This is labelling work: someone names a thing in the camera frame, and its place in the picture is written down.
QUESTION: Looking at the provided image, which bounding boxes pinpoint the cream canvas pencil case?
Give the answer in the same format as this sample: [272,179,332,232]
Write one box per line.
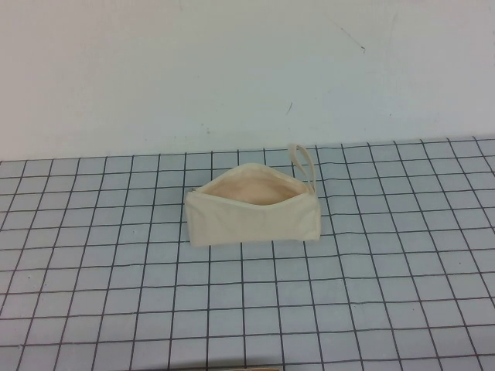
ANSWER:
[184,142,323,247]

